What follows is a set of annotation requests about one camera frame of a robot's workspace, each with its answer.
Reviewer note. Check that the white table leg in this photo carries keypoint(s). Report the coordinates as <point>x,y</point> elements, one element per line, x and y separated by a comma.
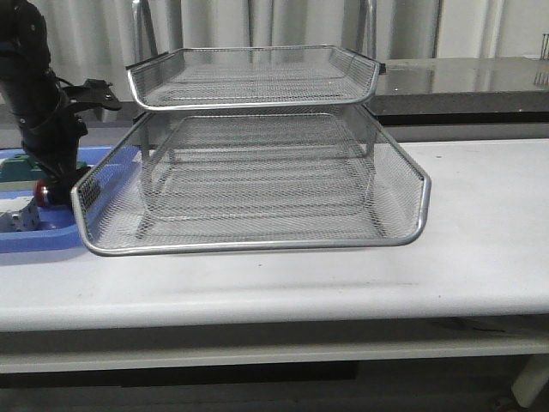
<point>531,380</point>

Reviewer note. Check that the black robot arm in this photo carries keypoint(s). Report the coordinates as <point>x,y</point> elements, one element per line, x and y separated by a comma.
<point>25,55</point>

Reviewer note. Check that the green electrical component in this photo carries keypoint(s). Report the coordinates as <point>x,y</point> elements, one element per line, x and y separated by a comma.
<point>21,173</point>

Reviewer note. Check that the red emergency stop button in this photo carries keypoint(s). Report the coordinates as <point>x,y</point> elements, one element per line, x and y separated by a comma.
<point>42,193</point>

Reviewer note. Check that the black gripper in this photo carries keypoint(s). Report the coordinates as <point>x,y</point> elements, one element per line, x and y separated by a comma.
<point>51,127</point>

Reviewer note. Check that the white circuit breaker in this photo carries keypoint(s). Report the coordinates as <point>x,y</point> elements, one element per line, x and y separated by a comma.
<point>19,214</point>

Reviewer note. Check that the silver metal rack frame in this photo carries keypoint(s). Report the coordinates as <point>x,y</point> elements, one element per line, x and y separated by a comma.
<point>146,43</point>

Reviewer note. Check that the grey stone counter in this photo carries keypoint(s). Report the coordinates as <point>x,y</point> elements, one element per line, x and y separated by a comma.
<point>510,90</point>

